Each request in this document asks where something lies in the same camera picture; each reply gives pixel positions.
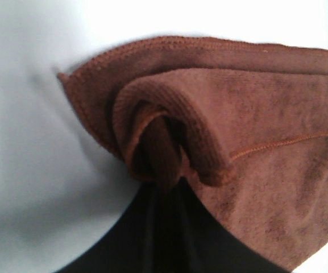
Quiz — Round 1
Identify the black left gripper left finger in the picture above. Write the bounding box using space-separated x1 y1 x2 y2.
58 185 157 272

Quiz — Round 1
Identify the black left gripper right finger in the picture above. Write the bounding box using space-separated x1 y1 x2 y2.
157 177 286 272

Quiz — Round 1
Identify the brown towel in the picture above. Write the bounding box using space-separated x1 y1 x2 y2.
58 36 328 272

